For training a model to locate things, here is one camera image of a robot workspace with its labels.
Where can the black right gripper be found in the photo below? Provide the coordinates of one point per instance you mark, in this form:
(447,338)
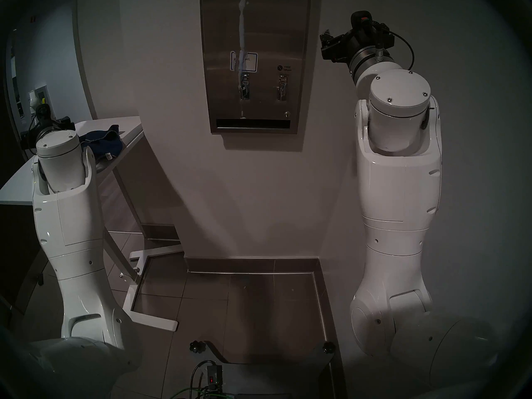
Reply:
(347,47)

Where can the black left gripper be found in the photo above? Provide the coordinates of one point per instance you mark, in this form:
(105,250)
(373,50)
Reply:
(62,124)

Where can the blue cleaner spray bottle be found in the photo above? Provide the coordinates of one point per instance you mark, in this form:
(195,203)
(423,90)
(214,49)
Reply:
(33,99)

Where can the grey robot base platform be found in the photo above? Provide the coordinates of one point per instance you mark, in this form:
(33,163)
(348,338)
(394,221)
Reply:
(270,381)

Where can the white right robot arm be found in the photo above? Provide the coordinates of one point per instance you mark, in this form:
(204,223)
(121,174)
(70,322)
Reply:
(395,194)

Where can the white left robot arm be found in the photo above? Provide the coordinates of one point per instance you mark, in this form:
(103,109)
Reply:
(70,236)

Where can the dark blue cloth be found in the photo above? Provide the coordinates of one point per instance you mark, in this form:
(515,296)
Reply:
(104,142)

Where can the small free label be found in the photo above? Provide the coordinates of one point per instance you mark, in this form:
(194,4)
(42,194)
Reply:
(284,68)

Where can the chrome dispenser lever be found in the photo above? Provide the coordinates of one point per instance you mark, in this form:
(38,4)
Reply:
(244,88)
(282,89)

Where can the white blue-edged dispenser sticker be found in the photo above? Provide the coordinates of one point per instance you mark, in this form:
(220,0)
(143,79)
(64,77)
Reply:
(250,63)

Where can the black star knob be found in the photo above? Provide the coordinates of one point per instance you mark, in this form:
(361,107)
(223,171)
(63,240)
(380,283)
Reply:
(197,346)
(328,347)

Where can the black box with red light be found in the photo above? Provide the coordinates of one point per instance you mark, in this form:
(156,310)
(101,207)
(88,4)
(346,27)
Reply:
(214,377)

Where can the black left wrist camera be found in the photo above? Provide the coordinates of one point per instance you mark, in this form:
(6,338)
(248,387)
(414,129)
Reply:
(43,113)

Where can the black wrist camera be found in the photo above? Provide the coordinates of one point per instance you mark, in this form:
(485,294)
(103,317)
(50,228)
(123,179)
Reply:
(365,26)
(43,113)

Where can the white wall switch box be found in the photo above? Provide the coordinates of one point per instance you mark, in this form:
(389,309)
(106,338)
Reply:
(45,95)

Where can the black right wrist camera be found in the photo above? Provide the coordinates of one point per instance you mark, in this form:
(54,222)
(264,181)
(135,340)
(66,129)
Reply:
(365,26)

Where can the stainless steel wall dispenser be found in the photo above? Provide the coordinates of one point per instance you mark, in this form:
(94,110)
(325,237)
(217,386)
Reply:
(266,36)

